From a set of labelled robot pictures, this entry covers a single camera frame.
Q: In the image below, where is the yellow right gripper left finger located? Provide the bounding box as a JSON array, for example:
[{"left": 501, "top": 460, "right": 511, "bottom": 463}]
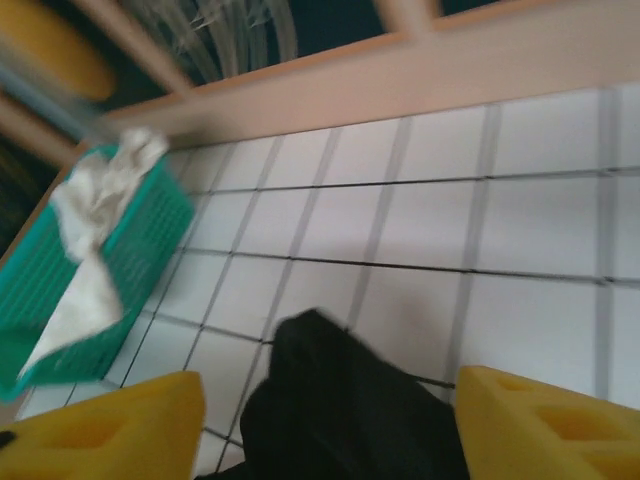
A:
[{"left": 0, "top": 370, "right": 207, "bottom": 480}]

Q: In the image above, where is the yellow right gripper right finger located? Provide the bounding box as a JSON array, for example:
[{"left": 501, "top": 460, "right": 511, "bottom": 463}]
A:
[{"left": 457, "top": 364, "right": 640, "bottom": 480}]

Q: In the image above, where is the black t-shirt with blue print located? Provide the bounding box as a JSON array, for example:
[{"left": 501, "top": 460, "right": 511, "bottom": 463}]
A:
[{"left": 194, "top": 308, "right": 471, "bottom": 480}]

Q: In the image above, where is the teal plastic basket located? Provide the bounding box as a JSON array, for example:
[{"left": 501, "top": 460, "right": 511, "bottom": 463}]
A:
[{"left": 0, "top": 144, "right": 196, "bottom": 404}]

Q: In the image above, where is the white t-shirt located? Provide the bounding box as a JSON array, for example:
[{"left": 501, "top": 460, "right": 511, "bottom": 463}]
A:
[{"left": 19, "top": 127, "right": 171, "bottom": 376}]

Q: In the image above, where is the aluminium corner post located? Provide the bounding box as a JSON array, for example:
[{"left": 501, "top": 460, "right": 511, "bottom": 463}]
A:
[{"left": 0, "top": 44, "right": 109, "bottom": 139}]

